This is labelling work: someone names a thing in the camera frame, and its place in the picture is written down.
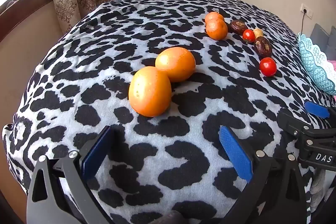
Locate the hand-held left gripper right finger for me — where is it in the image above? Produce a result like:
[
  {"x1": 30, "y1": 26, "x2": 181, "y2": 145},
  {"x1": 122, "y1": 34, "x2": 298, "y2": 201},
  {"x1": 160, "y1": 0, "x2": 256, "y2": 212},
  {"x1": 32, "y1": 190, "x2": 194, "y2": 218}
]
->
[{"x1": 219, "y1": 125, "x2": 307, "y2": 224}]

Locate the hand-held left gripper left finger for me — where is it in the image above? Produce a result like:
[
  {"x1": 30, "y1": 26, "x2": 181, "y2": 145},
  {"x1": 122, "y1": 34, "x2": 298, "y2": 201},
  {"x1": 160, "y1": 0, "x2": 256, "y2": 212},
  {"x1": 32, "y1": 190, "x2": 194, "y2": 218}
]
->
[{"x1": 26, "y1": 126, "x2": 116, "y2": 224}]

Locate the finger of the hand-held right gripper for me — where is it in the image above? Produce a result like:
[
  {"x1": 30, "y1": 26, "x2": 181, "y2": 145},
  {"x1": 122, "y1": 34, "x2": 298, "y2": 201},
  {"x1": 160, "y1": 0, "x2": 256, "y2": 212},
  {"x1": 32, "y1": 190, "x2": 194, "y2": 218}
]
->
[
  {"x1": 304, "y1": 101, "x2": 336, "y2": 121},
  {"x1": 277, "y1": 109, "x2": 336, "y2": 140}
]

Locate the light blue plastic basket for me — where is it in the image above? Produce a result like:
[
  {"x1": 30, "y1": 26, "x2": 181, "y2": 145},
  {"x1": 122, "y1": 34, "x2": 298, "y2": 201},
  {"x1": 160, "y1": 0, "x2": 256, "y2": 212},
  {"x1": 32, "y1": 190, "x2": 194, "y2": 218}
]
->
[{"x1": 298, "y1": 32, "x2": 336, "y2": 95}]

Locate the red cherry tomato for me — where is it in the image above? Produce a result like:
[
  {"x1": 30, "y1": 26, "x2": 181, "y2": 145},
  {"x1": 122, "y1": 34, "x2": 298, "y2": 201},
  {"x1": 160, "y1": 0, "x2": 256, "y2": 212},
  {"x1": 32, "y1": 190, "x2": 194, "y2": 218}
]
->
[
  {"x1": 243, "y1": 29, "x2": 256, "y2": 42},
  {"x1": 259, "y1": 57, "x2": 277, "y2": 77}
]

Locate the dark wrinkled passion fruit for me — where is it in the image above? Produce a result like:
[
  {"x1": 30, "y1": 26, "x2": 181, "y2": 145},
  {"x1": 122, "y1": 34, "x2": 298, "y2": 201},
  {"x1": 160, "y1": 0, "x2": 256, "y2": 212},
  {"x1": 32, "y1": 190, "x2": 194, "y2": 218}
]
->
[
  {"x1": 229, "y1": 20, "x2": 248, "y2": 35},
  {"x1": 253, "y1": 36, "x2": 273, "y2": 58}
]

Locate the large yellow-orange orange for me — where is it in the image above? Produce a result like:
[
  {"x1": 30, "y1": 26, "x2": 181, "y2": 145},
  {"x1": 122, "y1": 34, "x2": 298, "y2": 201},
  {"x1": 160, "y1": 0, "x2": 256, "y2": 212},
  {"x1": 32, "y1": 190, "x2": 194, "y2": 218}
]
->
[
  {"x1": 155, "y1": 47, "x2": 196, "y2": 83},
  {"x1": 128, "y1": 66, "x2": 172, "y2": 117}
]

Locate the small deep orange mandarin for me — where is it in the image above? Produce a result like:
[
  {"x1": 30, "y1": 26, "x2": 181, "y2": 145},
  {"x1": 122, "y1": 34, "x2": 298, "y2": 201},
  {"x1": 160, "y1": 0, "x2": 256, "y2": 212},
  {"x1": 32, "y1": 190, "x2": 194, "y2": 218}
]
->
[
  {"x1": 205, "y1": 12, "x2": 225, "y2": 23},
  {"x1": 205, "y1": 18, "x2": 228, "y2": 41}
]

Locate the black and white leopard blanket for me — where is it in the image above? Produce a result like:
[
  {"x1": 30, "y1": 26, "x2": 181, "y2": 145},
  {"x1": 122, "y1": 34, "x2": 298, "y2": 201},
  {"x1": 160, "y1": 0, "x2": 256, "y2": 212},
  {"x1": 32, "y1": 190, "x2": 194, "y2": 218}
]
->
[{"x1": 3, "y1": 0, "x2": 336, "y2": 224}]

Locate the grey cushion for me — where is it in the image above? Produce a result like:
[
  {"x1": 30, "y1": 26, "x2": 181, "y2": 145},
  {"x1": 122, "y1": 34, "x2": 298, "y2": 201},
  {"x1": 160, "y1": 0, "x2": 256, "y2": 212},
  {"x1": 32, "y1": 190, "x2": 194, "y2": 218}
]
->
[
  {"x1": 312, "y1": 23, "x2": 330, "y2": 48},
  {"x1": 326, "y1": 27, "x2": 336, "y2": 54}
]

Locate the white wall socket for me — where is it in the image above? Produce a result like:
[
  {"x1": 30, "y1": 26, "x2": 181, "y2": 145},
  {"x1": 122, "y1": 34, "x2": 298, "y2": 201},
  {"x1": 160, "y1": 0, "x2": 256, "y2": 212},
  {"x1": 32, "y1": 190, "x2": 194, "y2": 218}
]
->
[{"x1": 301, "y1": 4, "x2": 313, "y2": 18}]

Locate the brown wooden window frame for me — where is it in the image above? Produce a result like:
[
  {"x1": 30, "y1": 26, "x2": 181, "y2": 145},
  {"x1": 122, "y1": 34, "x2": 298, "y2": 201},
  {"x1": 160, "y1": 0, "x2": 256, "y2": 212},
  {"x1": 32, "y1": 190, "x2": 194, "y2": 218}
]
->
[{"x1": 0, "y1": 0, "x2": 50, "y2": 41}]

